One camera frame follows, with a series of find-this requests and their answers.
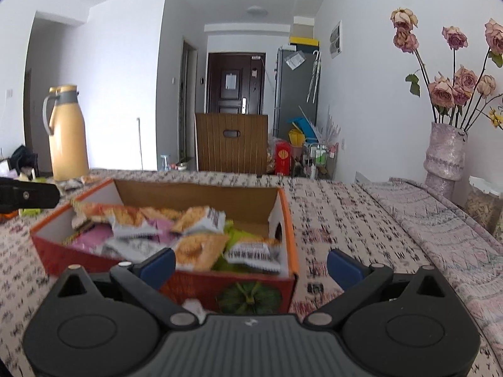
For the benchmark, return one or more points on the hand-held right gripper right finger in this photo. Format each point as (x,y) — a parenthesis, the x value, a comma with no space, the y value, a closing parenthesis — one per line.
(342,265)

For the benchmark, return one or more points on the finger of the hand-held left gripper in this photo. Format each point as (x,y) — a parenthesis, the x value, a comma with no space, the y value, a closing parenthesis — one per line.
(37,195)

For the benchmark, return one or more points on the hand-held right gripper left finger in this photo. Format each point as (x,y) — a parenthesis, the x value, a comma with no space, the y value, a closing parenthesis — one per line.
(157,262)

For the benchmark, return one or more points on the pile of orange white packets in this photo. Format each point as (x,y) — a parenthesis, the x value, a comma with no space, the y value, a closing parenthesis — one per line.
(196,251)

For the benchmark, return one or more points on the pink snack packet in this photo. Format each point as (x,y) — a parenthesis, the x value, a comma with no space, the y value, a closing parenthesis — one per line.
(92,239)

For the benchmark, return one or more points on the orange red cardboard box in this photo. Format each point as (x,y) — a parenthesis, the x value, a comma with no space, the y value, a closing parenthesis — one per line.
(196,194)

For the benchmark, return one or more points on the green snack packet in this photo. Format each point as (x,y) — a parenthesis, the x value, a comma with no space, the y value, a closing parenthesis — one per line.
(245,236)

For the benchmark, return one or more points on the orange container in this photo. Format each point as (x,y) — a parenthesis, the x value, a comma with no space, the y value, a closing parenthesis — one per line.
(8,216)

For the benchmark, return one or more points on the black bag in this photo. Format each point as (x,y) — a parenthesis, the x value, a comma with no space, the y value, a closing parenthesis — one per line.
(22,159)

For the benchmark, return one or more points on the small brown snack packet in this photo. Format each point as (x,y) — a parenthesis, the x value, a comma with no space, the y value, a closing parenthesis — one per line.
(82,183)

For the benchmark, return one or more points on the yellow thermos jug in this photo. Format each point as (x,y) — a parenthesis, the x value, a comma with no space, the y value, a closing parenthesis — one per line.
(70,145)

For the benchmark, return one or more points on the white radiator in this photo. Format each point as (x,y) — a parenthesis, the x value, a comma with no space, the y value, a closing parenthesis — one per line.
(362,177)

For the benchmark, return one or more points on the folded pink grey blanket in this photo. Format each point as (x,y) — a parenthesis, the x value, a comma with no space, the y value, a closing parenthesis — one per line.
(432,243)

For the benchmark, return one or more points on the red gift box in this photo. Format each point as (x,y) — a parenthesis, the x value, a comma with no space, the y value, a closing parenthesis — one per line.
(283,159)

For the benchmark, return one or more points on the wooden chair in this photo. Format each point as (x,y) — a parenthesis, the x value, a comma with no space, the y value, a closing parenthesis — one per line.
(232,149)

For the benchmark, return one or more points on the pale dried grass bunch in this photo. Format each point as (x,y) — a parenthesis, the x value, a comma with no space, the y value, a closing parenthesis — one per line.
(330,125)

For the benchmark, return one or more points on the pink glitter vase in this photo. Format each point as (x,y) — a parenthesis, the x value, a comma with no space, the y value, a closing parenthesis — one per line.
(446,161)

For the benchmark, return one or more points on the glass jar with white lid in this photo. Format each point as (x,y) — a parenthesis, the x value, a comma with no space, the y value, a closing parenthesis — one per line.
(485,204)

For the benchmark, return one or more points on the grey refrigerator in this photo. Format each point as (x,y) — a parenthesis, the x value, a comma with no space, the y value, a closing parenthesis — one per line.
(296,94)

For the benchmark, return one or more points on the dark brown door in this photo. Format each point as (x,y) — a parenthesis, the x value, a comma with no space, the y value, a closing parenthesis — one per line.
(218,86)

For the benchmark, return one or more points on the clear umbrella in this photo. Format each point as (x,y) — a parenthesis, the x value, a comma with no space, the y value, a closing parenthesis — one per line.
(313,76)

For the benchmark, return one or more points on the white paper notice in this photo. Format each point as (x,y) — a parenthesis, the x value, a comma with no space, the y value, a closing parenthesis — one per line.
(231,80)

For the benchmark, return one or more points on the dried pink roses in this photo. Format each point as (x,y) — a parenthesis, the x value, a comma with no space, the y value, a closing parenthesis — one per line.
(444,90)

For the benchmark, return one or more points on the clear plastic pouch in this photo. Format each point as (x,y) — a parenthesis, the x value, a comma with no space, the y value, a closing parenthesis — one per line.
(294,61)

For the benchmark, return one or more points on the yellow flower branch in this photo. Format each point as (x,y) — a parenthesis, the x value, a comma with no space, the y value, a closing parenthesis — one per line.
(496,118)

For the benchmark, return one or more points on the white electrical panel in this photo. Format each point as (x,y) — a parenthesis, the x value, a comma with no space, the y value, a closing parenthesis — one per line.
(336,39)

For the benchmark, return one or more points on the yellow box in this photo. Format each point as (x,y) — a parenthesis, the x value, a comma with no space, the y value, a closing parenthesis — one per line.
(303,40)

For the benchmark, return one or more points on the round ceiling lamp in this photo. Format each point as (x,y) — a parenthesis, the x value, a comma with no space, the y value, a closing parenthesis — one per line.
(257,10)

